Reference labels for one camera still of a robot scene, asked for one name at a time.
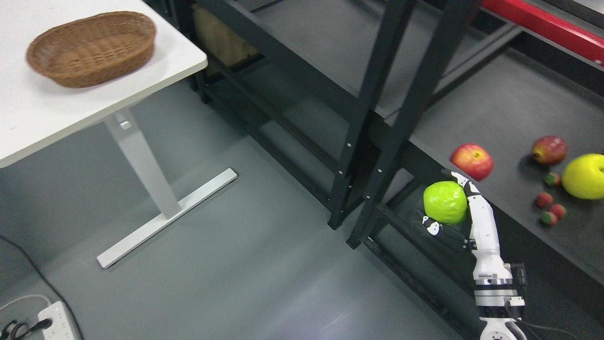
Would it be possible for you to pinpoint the yellow apple left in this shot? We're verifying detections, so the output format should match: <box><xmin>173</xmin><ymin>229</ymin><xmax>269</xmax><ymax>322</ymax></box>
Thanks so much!
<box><xmin>562</xmin><ymin>153</ymin><xmax>604</xmax><ymax>200</ymax></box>

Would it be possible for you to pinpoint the brown wicker basket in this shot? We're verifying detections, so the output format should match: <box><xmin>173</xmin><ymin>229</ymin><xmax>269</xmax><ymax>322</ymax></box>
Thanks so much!
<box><xmin>26</xmin><ymin>11</ymin><xmax>157</xmax><ymax>88</ymax></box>

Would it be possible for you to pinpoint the strawberry below yellow apple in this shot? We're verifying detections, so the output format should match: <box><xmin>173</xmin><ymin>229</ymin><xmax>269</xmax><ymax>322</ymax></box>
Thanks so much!
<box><xmin>543</xmin><ymin>172</ymin><xmax>561</xmax><ymax>187</ymax></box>

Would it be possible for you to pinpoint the white standing desk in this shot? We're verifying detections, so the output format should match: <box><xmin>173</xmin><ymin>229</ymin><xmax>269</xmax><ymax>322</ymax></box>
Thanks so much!
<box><xmin>0</xmin><ymin>0</ymin><xmax>237</xmax><ymax>268</ymax></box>

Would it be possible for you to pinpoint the strawberry lower left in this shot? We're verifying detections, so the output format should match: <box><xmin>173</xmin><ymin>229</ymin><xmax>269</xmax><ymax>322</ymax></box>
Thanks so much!
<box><xmin>534</xmin><ymin>192</ymin><xmax>553</xmax><ymax>208</ymax></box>

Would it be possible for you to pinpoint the red apple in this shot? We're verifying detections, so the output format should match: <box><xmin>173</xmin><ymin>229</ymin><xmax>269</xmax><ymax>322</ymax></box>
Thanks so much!
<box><xmin>449</xmin><ymin>144</ymin><xmax>495</xmax><ymax>181</ymax></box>

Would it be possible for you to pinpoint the white power strip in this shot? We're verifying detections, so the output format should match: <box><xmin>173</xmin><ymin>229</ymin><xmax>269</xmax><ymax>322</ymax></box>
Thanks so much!
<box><xmin>37</xmin><ymin>301</ymin><xmax>82</xmax><ymax>340</ymax></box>

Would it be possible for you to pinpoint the strawberry lower middle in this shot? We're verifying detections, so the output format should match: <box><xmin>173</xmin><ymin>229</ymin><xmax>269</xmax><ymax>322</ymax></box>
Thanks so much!
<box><xmin>548</xmin><ymin>203</ymin><xmax>567</xmax><ymax>219</ymax></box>

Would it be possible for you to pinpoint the green apple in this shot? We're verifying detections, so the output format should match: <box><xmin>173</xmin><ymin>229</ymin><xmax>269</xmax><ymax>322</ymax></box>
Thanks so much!
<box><xmin>423</xmin><ymin>181</ymin><xmax>468</xmax><ymax>224</ymax></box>

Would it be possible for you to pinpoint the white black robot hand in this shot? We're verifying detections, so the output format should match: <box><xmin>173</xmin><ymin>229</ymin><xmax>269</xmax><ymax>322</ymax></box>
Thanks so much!
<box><xmin>418</xmin><ymin>169</ymin><xmax>512</xmax><ymax>285</ymax></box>

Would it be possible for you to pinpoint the red metal beam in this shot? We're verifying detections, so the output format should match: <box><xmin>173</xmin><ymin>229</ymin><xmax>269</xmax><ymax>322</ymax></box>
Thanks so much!
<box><xmin>482</xmin><ymin>0</ymin><xmax>604</xmax><ymax>66</ymax></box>

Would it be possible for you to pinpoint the black metal shelf rack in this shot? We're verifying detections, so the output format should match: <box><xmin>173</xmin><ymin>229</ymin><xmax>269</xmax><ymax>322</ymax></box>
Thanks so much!
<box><xmin>142</xmin><ymin>0</ymin><xmax>604</xmax><ymax>340</ymax></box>

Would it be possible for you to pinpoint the strawberry lowest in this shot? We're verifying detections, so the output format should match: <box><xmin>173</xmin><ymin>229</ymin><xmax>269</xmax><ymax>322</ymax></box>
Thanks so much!
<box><xmin>540</xmin><ymin>211</ymin><xmax>559</xmax><ymax>227</ymax></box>

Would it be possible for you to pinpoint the dark red pomegranate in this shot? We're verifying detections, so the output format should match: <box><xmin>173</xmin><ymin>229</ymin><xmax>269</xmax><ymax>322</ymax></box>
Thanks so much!
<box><xmin>531</xmin><ymin>136</ymin><xmax>568</xmax><ymax>165</ymax></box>

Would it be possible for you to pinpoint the long black cable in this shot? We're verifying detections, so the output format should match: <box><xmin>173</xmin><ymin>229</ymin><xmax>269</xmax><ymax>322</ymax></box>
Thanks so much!
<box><xmin>0</xmin><ymin>235</ymin><xmax>85</xmax><ymax>340</ymax></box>

